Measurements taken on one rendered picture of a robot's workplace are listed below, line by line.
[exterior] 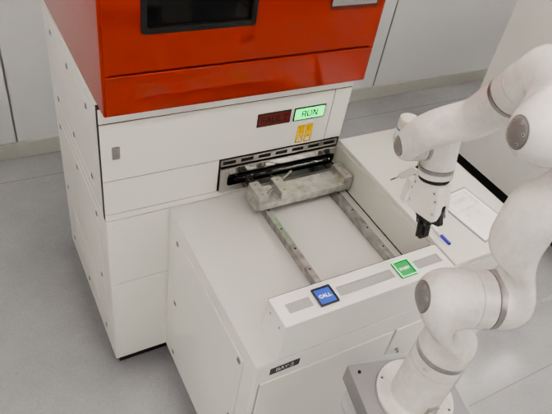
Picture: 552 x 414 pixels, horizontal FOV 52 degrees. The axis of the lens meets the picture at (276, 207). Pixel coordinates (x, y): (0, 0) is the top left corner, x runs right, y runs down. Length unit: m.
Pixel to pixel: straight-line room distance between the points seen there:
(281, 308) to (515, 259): 0.59
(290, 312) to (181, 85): 0.64
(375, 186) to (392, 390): 0.70
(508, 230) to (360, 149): 1.00
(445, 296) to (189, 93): 0.83
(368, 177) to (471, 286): 0.83
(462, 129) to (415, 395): 0.60
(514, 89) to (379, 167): 0.89
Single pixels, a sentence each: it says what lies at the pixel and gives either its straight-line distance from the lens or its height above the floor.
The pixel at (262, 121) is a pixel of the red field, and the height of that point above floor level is 1.10.
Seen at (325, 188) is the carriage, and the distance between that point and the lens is 1.90.
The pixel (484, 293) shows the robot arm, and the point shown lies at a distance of 1.15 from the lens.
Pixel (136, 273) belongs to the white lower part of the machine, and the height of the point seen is 0.55.
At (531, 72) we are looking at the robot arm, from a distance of 1.06.
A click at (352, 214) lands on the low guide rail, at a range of 1.88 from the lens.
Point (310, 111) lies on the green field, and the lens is 1.84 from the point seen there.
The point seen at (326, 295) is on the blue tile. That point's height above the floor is 0.96.
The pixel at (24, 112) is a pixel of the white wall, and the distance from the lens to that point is 3.28.
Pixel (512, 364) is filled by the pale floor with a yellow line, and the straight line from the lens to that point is 2.86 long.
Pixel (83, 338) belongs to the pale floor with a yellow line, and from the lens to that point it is 2.53.
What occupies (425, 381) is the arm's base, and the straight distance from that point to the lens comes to 1.33.
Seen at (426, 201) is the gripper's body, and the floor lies 1.22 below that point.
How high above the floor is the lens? 2.06
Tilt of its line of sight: 41 degrees down
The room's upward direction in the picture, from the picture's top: 11 degrees clockwise
